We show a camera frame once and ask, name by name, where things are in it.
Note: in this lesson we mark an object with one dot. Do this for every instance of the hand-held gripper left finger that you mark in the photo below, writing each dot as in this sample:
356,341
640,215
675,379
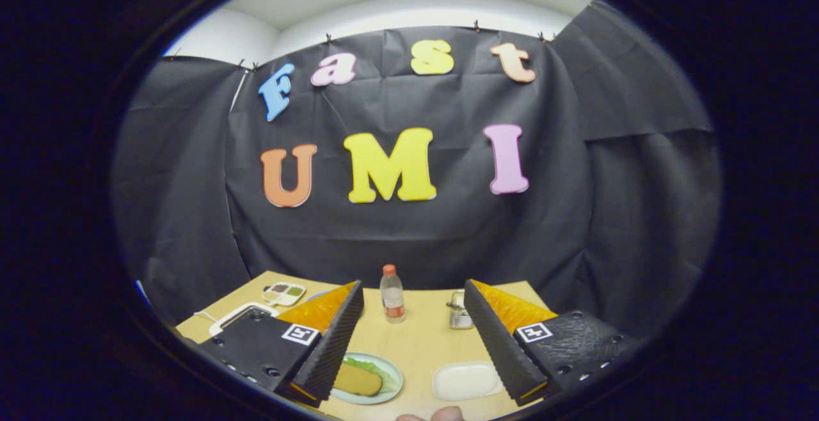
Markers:
326,357

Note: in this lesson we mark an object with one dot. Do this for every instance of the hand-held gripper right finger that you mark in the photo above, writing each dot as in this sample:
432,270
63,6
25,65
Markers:
499,344

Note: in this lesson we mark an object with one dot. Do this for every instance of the toasted bread slice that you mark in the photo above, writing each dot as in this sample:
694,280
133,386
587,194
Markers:
358,379

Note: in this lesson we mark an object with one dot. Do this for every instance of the green lettuce leaf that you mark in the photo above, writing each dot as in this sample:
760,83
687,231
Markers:
377,367

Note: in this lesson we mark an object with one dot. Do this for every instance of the white square plate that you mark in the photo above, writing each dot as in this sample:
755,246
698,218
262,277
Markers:
467,381

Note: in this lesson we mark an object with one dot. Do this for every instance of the blue round plate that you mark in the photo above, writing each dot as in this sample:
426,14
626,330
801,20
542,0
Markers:
318,295

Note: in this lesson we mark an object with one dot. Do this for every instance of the pale green round plate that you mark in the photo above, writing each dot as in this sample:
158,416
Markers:
384,397

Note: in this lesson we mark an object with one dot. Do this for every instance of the white condiment tray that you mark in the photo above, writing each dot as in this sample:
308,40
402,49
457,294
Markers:
285,293

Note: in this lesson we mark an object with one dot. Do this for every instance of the clear water bottle red cap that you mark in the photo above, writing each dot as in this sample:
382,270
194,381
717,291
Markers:
393,309

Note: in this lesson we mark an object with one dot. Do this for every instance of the white toaster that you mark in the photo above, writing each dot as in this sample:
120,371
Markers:
216,327

